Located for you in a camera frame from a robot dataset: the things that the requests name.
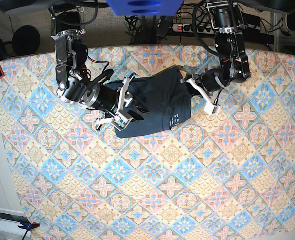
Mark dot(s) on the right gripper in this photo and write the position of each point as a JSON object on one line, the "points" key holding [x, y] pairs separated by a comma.
{"points": [[105, 98]]}

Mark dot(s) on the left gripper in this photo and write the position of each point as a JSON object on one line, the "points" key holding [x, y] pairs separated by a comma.
{"points": [[212, 80]]}

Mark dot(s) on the dark navy t-shirt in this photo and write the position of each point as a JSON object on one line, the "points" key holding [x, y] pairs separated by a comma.
{"points": [[164, 96]]}

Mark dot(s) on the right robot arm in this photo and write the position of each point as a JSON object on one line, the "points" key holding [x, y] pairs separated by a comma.
{"points": [[74, 79]]}

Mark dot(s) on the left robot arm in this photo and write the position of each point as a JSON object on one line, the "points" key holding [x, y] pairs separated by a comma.
{"points": [[227, 24]]}

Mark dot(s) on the patterned tile tablecloth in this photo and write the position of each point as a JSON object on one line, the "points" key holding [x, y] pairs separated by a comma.
{"points": [[222, 177]]}

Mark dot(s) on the blue orange clamp bottom left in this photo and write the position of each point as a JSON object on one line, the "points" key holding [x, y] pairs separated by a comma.
{"points": [[25, 226]]}

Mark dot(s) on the white floor vent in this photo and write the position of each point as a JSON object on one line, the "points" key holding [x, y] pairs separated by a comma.
{"points": [[10, 220]]}

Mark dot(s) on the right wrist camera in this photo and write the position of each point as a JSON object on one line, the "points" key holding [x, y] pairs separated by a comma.
{"points": [[121, 120]]}

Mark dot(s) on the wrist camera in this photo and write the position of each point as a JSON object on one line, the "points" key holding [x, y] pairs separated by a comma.
{"points": [[212, 109], [121, 120]]}

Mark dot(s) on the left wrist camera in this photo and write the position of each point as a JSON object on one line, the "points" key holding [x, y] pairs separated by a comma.
{"points": [[212, 109]]}

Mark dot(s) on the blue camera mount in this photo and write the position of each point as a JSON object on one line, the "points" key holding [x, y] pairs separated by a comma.
{"points": [[145, 7]]}

